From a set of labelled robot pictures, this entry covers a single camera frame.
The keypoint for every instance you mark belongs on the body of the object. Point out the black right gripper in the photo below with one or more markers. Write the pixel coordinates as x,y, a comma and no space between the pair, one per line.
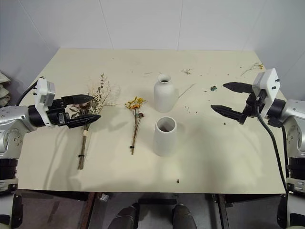
252,105

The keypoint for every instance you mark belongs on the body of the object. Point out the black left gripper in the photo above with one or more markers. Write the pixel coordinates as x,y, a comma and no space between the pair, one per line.
57,112

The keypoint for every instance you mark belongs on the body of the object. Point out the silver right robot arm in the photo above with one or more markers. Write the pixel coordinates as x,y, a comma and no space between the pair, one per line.
294,112

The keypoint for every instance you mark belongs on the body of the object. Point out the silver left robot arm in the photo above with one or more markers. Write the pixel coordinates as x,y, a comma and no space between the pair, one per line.
12,115

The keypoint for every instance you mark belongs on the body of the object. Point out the white bottle-shaped vase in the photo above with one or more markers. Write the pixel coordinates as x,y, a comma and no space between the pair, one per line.
164,95

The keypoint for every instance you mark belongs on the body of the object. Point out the white cylinder vase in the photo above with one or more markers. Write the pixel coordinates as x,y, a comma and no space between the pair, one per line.
165,140

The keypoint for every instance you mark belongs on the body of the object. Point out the white dried flower bouquet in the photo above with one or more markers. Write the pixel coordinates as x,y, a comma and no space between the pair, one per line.
98,97

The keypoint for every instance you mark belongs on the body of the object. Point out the small green scrap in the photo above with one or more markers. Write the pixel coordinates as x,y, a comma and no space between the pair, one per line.
213,88

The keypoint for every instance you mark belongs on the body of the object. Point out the thin pale straw stem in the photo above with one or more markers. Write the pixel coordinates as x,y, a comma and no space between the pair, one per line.
187,90

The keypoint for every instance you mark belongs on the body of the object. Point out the small green dried sprig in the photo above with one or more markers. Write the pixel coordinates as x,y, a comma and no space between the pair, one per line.
188,71

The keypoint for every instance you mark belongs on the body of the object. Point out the yellow dried flower bouquet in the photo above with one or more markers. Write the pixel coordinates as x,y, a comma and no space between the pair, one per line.
136,105

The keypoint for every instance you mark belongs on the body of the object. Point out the pile of grey sacks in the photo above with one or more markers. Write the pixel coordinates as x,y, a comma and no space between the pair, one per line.
4,88

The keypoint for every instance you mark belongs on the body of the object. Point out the rusty metal table beam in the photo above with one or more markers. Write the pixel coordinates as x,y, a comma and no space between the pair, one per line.
221,212
88,210

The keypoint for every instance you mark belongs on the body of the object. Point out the dark rounded shape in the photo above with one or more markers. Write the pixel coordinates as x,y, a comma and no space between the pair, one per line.
184,217
125,218

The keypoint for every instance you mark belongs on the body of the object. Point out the black crossbar under table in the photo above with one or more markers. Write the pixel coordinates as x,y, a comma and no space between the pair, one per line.
157,201

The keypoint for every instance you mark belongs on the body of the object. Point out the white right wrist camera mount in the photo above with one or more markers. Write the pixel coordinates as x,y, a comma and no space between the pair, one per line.
268,82

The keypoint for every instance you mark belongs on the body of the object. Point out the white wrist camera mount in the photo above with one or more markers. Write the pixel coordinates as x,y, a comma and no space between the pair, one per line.
268,82
43,90

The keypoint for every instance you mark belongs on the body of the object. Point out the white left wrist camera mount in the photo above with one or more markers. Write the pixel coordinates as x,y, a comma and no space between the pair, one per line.
43,90

